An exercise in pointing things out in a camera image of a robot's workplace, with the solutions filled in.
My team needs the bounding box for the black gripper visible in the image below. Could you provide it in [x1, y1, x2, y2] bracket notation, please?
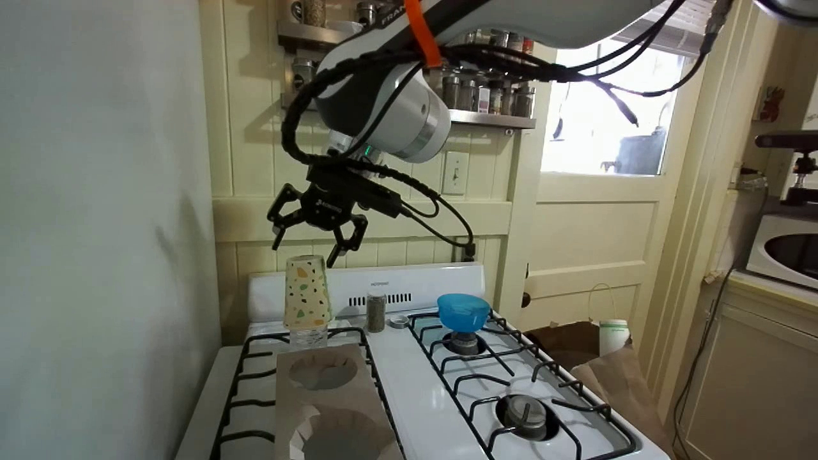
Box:
[265, 158, 369, 268]

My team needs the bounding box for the blue plastic bowl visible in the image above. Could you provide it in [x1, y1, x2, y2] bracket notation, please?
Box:
[433, 292, 492, 337]

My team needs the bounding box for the white gas stove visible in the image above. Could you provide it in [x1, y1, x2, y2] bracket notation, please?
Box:
[174, 260, 671, 460]

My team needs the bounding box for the white cup with green stripe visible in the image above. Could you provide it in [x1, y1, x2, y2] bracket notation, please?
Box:
[596, 318, 633, 357]

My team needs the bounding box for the small metal shaker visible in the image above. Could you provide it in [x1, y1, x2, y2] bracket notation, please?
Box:
[364, 292, 387, 334]

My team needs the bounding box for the black burner grate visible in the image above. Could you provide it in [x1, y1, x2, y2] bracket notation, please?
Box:
[407, 305, 643, 460]
[206, 325, 409, 460]

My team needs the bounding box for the metal burner cap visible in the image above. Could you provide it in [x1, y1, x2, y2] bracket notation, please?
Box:
[442, 330, 488, 357]
[496, 390, 559, 443]

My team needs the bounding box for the glass spice jar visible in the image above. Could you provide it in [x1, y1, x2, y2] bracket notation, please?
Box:
[472, 77, 496, 114]
[509, 81, 536, 120]
[440, 68, 463, 109]
[456, 74, 477, 112]
[490, 80, 514, 118]

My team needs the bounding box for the white refrigerator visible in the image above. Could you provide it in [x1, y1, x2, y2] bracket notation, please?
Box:
[0, 0, 222, 460]

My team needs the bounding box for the cream panel door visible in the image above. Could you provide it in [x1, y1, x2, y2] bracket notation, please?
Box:
[501, 24, 726, 342]

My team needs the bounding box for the white microwave oven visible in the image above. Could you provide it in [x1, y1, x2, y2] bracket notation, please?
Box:
[744, 212, 818, 293]

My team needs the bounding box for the cream kitchen cabinet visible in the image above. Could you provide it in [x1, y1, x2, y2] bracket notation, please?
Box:
[680, 268, 818, 460]

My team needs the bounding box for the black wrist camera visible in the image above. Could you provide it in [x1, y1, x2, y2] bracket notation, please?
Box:
[343, 174, 407, 217]

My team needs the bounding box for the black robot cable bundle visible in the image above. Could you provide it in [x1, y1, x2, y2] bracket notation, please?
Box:
[279, 0, 736, 264]

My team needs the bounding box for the cream light switch plate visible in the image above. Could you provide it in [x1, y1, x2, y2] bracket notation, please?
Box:
[442, 151, 470, 199]

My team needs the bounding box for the orange cable strap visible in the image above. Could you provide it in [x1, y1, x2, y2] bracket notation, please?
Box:
[401, 0, 447, 71]

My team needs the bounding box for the black camera on stand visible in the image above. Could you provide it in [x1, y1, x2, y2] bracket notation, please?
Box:
[750, 125, 818, 206]

